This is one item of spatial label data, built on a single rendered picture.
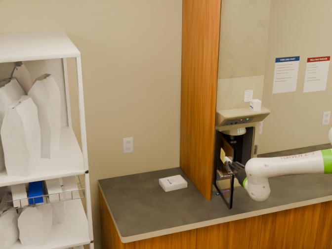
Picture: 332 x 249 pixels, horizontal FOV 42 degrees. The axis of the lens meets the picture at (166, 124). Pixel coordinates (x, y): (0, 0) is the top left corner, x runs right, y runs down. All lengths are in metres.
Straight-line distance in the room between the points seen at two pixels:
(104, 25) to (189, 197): 1.22
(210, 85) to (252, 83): 0.33
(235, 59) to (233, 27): 0.19
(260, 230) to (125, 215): 0.88
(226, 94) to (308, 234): 1.15
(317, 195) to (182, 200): 0.89
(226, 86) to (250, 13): 0.45
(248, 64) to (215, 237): 1.08
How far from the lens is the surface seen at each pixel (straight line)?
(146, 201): 2.82
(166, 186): 2.91
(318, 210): 3.14
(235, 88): 2.72
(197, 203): 2.80
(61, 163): 2.42
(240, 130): 2.87
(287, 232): 3.08
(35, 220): 2.49
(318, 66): 3.58
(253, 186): 2.19
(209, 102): 2.59
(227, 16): 2.59
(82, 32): 2.78
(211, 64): 2.52
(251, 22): 2.67
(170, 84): 3.01
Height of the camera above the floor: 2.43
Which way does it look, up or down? 22 degrees down
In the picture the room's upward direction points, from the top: straight up
